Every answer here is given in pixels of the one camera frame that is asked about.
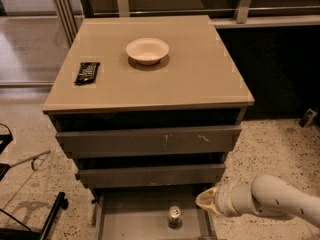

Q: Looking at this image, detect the grey drawer cabinet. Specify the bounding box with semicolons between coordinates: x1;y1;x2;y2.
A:
42;15;256;240

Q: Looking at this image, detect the black chair part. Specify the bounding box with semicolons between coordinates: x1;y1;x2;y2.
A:
0;123;14;182

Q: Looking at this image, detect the black snack packet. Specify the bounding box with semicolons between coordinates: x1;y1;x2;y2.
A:
74;62;100;85

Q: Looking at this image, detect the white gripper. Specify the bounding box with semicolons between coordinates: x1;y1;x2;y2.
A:
195;183;238;217

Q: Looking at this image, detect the black chair base leg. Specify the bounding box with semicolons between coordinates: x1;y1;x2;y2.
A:
0;192;69;240

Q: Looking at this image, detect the silver green soda can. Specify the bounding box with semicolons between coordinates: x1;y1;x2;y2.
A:
167;205;182;228

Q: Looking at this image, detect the top grey drawer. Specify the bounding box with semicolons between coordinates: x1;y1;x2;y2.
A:
56;125;241;158

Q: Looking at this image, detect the bottom grey drawer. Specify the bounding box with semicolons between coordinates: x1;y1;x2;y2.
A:
96;185;217;240

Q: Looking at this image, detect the middle grey drawer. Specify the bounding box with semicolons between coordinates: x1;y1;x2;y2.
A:
77;164;225;188

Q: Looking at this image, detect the metal rod on floor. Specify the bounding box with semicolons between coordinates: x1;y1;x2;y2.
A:
9;149;51;168

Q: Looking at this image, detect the metal railing frame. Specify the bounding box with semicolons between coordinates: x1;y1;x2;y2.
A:
53;0;320;42

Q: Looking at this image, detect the grey drawer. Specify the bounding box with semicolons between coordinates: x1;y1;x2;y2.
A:
56;125;241;158
77;164;225;188
96;185;217;240

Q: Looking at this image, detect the white paper bowl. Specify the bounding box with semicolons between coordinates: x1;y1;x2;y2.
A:
126;38;169;65

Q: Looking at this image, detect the small grey floor bracket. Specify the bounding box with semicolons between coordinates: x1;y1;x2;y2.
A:
299;108;318;128

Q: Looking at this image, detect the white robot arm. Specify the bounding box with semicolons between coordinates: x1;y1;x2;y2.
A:
196;175;320;228

